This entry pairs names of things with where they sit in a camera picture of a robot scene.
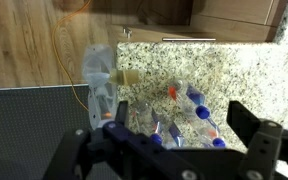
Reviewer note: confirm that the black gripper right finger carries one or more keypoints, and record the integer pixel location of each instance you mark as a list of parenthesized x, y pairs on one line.
[(262, 139)]

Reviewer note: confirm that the small water bottle blue cap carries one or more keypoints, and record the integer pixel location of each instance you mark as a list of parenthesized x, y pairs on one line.
[(173, 138)]

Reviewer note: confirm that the clear plastic bag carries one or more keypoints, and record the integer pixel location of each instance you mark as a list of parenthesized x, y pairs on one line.
[(102, 97)]

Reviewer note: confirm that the beige masking tape strip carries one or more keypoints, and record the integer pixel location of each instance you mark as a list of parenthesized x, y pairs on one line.
[(124, 77)]

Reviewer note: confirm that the clear water bottle blue label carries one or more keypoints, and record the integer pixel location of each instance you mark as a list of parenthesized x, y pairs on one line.
[(147, 121)]

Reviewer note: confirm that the water bottle with red label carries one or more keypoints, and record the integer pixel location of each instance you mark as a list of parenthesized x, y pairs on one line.
[(188, 99)]

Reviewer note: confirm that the clear water bottle blue cap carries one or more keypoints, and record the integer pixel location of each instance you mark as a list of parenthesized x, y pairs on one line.
[(208, 135)]

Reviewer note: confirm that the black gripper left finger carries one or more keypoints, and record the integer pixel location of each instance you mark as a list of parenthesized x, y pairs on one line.
[(132, 158)]

